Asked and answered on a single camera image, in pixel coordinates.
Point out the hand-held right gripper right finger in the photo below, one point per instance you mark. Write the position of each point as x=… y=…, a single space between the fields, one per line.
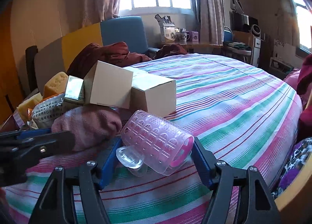
x=201 y=163

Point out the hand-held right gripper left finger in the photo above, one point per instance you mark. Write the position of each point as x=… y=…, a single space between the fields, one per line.
x=108 y=163

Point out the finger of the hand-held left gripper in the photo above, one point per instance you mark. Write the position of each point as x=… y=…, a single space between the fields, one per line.
x=34 y=133
x=53 y=141

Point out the large yellow sponge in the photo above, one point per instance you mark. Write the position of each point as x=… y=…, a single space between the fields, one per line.
x=29 y=107

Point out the dark red box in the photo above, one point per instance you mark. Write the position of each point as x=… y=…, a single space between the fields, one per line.
x=6 y=123

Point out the pink towel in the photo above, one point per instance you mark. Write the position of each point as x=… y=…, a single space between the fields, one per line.
x=92 y=124

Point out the pink perforated plastic cup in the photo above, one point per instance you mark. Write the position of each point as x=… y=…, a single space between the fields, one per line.
x=156 y=141

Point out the shiny green small box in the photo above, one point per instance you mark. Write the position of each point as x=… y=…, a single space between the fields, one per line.
x=73 y=92

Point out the small yellow sponge with holes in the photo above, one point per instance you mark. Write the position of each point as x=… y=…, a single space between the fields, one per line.
x=55 y=83

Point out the orange white snack packet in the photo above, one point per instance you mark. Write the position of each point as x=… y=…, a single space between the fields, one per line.
x=46 y=114

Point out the striped bed sheet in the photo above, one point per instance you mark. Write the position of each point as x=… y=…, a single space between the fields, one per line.
x=231 y=107

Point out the orange wooden wardrobe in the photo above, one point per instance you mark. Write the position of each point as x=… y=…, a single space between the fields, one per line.
x=7 y=68

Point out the tan cardboard box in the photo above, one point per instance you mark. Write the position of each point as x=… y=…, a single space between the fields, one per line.
x=109 y=87

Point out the white-topped cardboard box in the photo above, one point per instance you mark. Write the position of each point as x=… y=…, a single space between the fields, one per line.
x=156 y=94

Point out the purple floral cloth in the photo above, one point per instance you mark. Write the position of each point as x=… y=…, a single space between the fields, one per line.
x=297 y=163

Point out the yellow wooden rim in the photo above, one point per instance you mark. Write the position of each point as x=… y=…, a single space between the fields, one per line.
x=297 y=197

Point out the maroon blanket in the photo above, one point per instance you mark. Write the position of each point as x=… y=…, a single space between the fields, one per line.
x=109 y=53

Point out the grey yellow blue headboard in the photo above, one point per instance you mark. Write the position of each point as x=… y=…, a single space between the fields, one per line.
x=80 y=38

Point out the maroon cloth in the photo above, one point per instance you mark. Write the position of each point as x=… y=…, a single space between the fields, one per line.
x=171 y=50

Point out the wooden desk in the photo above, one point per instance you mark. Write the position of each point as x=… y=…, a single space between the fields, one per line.
x=202 y=45

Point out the white cabinet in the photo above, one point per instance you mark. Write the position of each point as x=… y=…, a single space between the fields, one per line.
x=257 y=50

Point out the printed white mug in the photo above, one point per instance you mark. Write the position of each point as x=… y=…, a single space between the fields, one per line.
x=184 y=38

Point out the purple box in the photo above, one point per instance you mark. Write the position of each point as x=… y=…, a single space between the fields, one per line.
x=194 y=37

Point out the blue chair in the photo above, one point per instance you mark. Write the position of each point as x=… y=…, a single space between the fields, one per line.
x=229 y=37

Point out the pink red cloth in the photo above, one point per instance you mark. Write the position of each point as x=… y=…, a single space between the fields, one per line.
x=304 y=80

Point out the white box with sachets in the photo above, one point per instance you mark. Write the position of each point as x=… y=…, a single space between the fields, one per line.
x=167 y=34

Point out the small white round fan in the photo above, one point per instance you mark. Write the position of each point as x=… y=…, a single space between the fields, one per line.
x=256 y=30

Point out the pink striped curtain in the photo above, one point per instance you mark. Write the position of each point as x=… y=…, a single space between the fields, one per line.
x=209 y=7

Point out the side window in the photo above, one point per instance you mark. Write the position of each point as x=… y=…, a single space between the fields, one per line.
x=303 y=24

